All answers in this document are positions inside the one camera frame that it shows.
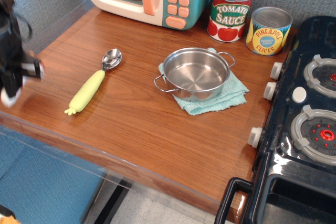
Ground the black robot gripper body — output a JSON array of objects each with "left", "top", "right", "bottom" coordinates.
[{"left": 1, "top": 0, "right": 44, "bottom": 79}]

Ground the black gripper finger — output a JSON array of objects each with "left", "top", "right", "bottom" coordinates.
[{"left": 1, "top": 73, "right": 23, "bottom": 98}]

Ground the white plush mushroom brown cap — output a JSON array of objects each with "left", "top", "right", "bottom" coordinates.
[{"left": 1, "top": 50, "right": 45, "bottom": 108}]

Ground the stainless steel pot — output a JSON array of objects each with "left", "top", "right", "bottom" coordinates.
[{"left": 154, "top": 47, "right": 236, "bottom": 102}]

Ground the orange object at corner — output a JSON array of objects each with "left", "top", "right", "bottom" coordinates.
[{"left": 1, "top": 205, "right": 20, "bottom": 224}]

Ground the light blue folded cloth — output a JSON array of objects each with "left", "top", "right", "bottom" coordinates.
[{"left": 159, "top": 62, "right": 249, "bottom": 115}]

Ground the tomato sauce can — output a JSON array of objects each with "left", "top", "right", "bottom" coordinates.
[{"left": 207, "top": 0, "right": 253, "bottom": 42}]

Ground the pineapple slices can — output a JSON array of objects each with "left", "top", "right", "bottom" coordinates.
[{"left": 246, "top": 6, "right": 293, "bottom": 56}]

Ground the black toy stove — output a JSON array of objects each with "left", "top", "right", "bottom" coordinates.
[{"left": 215, "top": 16, "right": 335, "bottom": 223}]

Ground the spoon with green handle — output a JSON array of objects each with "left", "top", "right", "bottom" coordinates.
[{"left": 64, "top": 48, "right": 122, "bottom": 115}]

